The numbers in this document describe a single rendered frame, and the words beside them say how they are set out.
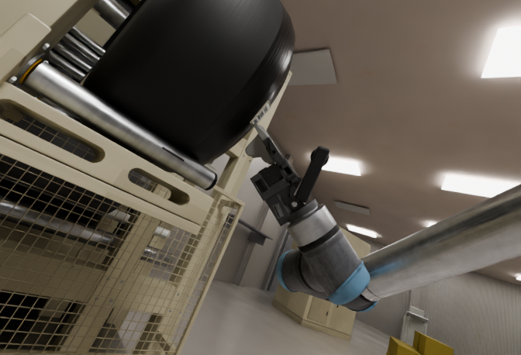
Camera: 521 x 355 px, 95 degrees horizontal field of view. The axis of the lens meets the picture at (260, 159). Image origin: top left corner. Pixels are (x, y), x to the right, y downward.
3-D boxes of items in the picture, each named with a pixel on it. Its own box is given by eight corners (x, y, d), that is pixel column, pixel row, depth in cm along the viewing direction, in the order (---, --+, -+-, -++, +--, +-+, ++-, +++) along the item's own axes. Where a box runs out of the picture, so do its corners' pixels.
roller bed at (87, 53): (-43, 72, 57) (43, -5, 68) (-30, 86, 68) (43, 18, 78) (51, 122, 69) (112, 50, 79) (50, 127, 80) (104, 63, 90)
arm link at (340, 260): (321, 308, 46) (360, 311, 39) (286, 250, 49) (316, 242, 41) (346, 277, 52) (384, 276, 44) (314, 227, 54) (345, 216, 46)
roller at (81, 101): (12, 84, 34) (12, 73, 31) (35, 62, 36) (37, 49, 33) (201, 191, 54) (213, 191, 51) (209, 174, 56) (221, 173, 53)
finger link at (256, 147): (232, 133, 49) (255, 170, 48) (256, 117, 49) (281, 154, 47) (236, 136, 52) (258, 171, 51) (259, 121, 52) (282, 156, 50)
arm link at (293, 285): (308, 299, 59) (343, 301, 49) (268, 285, 56) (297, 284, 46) (312, 260, 64) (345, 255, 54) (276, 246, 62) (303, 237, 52)
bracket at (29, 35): (-38, 67, 26) (27, 10, 29) (2, 115, 55) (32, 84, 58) (1, 89, 28) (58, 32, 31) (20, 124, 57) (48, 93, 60)
